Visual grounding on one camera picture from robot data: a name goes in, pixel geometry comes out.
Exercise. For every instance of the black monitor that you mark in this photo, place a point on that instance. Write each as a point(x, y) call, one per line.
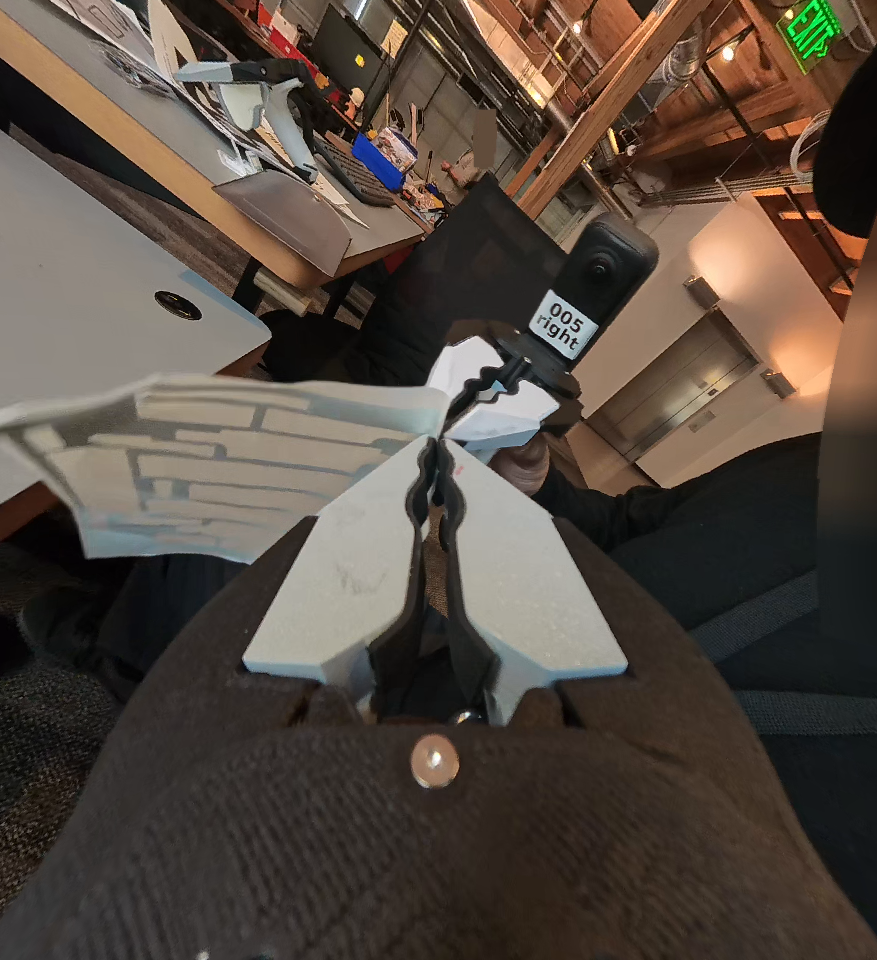
point(348, 52)

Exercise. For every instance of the green exit sign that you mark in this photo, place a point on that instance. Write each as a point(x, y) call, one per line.
point(810, 30)

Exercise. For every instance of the wall lamp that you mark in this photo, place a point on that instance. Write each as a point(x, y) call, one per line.
point(778, 384)
point(701, 292)

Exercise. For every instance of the sticker sheet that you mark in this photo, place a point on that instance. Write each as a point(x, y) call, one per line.
point(221, 457)

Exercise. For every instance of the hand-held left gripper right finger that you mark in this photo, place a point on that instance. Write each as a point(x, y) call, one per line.
point(528, 592)

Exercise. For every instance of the spare hand-held gripper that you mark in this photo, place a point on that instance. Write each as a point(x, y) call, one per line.
point(251, 105)

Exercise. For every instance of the person's right forearm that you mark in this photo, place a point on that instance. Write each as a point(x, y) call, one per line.
point(633, 510)

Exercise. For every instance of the black keyboard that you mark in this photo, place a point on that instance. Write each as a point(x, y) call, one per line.
point(356, 176)

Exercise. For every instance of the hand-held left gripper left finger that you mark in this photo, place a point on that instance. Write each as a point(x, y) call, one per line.
point(333, 592)

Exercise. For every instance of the metal elevator door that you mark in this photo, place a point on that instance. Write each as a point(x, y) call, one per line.
point(678, 390)

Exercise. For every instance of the person's right hand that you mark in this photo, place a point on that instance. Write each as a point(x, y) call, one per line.
point(525, 465)

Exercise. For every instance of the grey desk with wooden edge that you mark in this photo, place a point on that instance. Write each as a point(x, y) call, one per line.
point(108, 97)

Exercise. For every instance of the printed instruction papers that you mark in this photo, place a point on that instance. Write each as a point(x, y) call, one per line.
point(97, 13)

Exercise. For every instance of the black mesh office chair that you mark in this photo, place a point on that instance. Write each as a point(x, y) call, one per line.
point(468, 262)

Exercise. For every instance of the wooden beam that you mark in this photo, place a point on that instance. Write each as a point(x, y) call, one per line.
point(603, 105)

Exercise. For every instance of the black desk grommet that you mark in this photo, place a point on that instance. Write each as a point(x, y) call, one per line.
point(178, 305)

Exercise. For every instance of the small blue bin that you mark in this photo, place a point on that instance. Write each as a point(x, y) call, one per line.
point(375, 154)

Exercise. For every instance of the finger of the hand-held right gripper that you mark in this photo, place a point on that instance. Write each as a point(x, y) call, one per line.
point(457, 367)
point(506, 420)

